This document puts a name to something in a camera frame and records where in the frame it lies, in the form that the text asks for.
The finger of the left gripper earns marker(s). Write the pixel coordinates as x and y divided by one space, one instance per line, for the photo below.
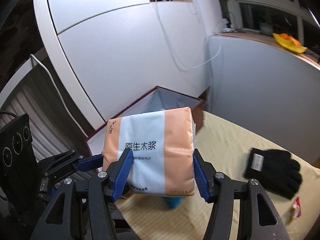
67 163

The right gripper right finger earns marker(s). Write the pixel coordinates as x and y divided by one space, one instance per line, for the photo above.
258 217

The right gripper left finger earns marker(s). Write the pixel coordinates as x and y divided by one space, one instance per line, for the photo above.
77 204

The red snack packet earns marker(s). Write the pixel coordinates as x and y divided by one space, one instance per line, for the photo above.
295 210

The black fuzzy glove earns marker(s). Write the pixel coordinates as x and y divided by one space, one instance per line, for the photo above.
275 170

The blue microfiber cloth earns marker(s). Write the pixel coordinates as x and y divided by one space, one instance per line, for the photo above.
173 202

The orange white tissue pack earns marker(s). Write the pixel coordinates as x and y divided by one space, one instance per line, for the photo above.
162 146

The white radiator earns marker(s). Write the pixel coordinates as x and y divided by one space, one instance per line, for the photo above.
53 126

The dark red cardboard box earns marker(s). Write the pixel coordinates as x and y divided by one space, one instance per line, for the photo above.
158 99

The yellow fruit bowl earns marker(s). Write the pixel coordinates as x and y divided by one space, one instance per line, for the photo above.
289 43

